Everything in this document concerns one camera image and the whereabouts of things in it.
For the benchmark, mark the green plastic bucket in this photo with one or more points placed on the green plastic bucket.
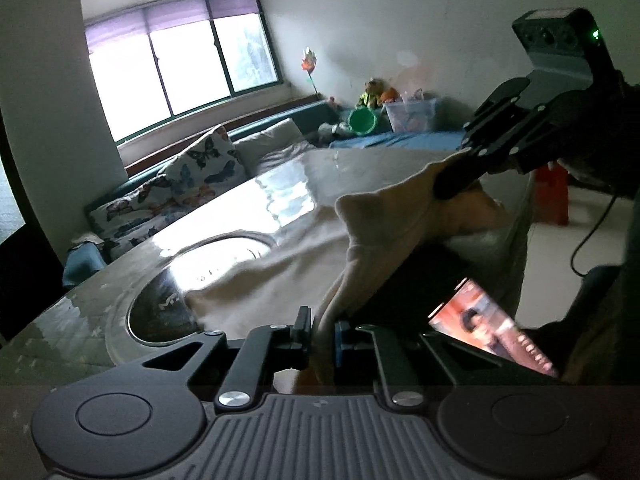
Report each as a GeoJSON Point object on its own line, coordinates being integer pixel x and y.
{"type": "Point", "coordinates": [362, 121]}

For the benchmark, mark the round black induction cooktop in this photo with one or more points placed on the round black induction cooktop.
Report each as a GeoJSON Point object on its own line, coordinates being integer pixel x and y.
{"type": "Point", "coordinates": [155, 310]}

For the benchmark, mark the green plush toy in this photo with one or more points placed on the green plush toy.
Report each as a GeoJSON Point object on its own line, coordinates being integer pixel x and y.
{"type": "Point", "coordinates": [371, 94]}

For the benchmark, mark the red plastic stool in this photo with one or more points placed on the red plastic stool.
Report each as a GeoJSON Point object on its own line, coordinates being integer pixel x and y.
{"type": "Point", "coordinates": [552, 195]}

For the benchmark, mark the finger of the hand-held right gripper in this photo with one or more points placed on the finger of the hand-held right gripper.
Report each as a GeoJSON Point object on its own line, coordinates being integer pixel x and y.
{"type": "Point", "coordinates": [460, 175]}
{"type": "Point", "coordinates": [495, 110]}

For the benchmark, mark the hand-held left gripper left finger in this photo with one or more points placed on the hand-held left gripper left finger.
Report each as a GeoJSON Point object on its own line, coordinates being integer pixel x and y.
{"type": "Point", "coordinates": [303, 340]}

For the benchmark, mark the person's leg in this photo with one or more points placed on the person's leg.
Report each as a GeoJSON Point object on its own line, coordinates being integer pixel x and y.
{"type": "Point", "coordinates": [600, 305]}

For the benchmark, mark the purple roller blind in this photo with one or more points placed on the purple roller blind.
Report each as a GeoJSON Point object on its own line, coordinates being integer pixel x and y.
{"type": "Point", "coordinates": [175, 15]}

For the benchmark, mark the cream sweater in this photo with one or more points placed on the cream sweater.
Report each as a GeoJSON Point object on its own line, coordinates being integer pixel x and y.
{"type": "Point", "coordinates": [310, 240]}

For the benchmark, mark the blue sofa cover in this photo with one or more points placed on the blue sofa cover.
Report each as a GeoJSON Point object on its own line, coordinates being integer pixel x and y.
{"type": "Point", "coordinates": [400, 140]}

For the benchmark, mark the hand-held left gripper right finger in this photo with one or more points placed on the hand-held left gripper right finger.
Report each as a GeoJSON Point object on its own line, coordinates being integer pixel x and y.
{"type": "Point", "coordinates": [341, 345]}

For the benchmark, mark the grey star quilted tablecloth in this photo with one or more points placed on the grey star quilted tablecloth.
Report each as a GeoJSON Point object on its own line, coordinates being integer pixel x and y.
{"type": "Point", "coordinates": [75, 330]}

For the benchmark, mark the clear storage box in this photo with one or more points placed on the clear storage box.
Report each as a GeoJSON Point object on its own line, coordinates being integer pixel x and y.
{"type": "Point", "coordinates": [412, 116]}

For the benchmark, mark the green framed window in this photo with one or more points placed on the green framed window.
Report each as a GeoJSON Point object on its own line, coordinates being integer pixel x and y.
{"type": "Point", "coordinates": [190, 65]}

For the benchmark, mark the beige cushion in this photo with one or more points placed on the beige cushion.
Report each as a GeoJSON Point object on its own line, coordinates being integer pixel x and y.
{"type": "Point", "coordinates": [270, 137]}

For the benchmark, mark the pink plush toy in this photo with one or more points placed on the pink plush toy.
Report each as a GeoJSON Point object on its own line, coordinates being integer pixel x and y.
{"type": "Point", "coordinates": [332, 102]}

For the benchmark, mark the blue towel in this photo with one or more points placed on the blue towel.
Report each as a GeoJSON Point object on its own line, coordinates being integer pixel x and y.
{"type": "Point", "coordinates": [82, 265]}

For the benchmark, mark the smartphone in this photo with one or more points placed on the smartphone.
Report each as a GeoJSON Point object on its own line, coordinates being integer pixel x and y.
{"type": "Point", "coordinates": [480, 325]}

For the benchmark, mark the butterfly print pillow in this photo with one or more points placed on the butterfly print pillow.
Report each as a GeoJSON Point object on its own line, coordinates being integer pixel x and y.
{"type": "Point", "coordinates": [130, 215]}
{"type": "Point", "coordinates": [205, 160]}

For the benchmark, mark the grey plush toy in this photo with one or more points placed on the grey plush toy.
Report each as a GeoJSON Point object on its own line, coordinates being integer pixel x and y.
{"type": "Point", "coordinates": [332, 131]}

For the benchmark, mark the dark green sofa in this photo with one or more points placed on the dark green sofa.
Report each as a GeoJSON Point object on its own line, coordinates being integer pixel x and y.
{"type": "Point", "coordinates": [280, 122]}

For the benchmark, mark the orange plush toy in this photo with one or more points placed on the orange plush toy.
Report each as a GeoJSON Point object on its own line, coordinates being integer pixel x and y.
{"type": "Point", "coordinates": [390, 96]}

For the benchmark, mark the colourful pinwheel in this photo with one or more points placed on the colourful pinwheel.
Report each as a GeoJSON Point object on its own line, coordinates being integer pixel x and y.
{"type": "Point", "coordinates": [308, 62]}

